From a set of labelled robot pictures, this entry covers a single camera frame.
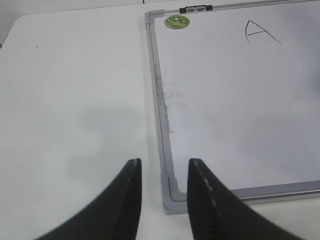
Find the white board with grey frame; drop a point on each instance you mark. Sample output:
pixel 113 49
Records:
pixel 238 88

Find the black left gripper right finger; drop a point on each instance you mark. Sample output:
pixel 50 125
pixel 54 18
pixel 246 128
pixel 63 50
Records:
pixel 276 212

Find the round green magnet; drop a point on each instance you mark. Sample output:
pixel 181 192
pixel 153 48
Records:
pixel 177 22

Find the black board hanger clip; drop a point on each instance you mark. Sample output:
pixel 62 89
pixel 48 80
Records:
pixel 195 8

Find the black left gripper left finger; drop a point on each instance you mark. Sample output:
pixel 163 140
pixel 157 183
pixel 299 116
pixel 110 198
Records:
pixel 113 215

